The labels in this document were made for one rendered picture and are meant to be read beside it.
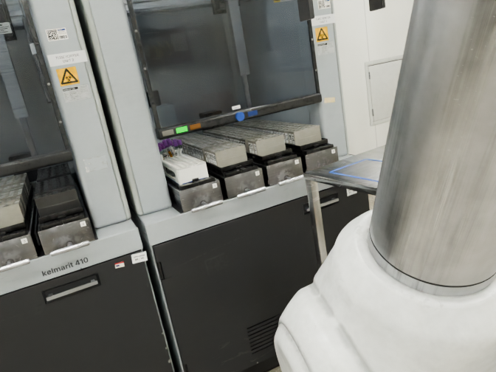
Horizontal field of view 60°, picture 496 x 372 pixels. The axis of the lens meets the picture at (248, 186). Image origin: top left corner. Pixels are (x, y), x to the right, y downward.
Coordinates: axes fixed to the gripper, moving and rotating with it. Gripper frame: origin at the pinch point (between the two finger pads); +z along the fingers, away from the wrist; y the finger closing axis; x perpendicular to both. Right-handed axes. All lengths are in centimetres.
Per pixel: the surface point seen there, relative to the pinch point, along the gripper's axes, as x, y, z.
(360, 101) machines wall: 186, 151, 46
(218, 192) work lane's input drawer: 66, -4, 43
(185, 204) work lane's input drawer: 66, -16, 44
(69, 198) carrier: 74, -47, 35
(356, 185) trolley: 22.5, 16.2, 38.4
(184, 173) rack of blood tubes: 70, -13, 35
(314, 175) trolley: 39, 15, 38
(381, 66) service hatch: 185, 172, 25
